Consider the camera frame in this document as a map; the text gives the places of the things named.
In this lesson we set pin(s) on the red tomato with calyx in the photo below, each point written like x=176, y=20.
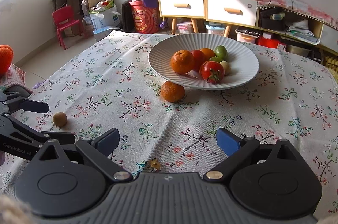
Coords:
x=212, y=72

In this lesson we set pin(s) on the small green fruit in plate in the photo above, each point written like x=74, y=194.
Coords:
x=216, y=59

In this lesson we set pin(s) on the floral tablecloth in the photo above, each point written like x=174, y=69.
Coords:
x=111, y=85

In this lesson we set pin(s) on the pink patterned cloth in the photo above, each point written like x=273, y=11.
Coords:
x=302, y=8

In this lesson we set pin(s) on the dried fruit calyx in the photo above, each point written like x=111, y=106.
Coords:
x=154, y=164

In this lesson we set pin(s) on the red gift bag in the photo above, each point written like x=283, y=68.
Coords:
x=146, y=20

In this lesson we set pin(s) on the orange plush toy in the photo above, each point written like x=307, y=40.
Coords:
x=6, y=57

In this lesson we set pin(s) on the small brown round fruit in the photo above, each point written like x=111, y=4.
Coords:
x=60, y=119

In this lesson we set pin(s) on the orange mandarin near plate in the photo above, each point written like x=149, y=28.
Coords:
x=172, y=92

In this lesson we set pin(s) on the red plastic chair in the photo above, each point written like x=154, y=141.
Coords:
x=64, y=18

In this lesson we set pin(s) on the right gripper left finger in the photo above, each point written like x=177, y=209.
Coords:
x=63, y=159

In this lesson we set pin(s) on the pale yellow small fruit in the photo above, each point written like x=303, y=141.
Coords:
x=226, y=67

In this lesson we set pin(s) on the smooth red tomato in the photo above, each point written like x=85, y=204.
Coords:
x=198, y=59

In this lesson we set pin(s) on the green round fruit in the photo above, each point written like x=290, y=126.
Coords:
x=221, y=52

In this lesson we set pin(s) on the large orange mandarin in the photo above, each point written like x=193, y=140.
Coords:
x=182, y=62

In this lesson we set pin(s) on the white ribbed plate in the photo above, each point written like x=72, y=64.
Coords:
x=244, y=64

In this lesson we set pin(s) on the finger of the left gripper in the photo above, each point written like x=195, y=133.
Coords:
x=14, y=130
x=12, y=102

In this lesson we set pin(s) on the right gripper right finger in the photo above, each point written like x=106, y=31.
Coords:
x=249, y=160

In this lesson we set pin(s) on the orange persimmon fruit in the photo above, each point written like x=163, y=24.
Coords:
x=208, y=53

